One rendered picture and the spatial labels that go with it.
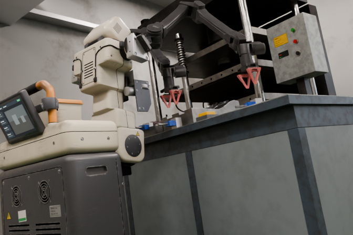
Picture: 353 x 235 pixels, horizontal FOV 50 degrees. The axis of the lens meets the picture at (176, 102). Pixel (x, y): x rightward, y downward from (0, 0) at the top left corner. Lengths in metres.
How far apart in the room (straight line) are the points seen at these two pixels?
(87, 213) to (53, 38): 3.97
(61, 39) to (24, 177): 3.78
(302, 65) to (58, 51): 3.40
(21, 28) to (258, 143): 3.84
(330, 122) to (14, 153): 1.32
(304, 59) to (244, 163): 1.08
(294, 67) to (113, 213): 1.62
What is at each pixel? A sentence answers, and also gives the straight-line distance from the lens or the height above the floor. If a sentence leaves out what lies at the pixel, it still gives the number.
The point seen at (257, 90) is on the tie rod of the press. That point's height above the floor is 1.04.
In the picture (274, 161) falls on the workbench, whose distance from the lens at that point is 1.60.
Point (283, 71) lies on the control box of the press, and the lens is 2.66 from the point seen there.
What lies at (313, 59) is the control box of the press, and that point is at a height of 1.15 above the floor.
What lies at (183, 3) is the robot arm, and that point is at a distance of 2.17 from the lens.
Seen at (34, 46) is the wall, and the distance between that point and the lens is 5.00.
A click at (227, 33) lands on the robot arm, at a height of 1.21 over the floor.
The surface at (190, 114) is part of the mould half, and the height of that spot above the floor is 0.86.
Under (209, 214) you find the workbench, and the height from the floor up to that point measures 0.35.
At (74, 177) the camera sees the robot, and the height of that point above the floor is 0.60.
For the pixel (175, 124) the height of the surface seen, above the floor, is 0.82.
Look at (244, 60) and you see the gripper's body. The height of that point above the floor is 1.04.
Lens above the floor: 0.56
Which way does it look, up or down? 11 degrees up
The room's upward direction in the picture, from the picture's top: 8 degrees counter-clockwise
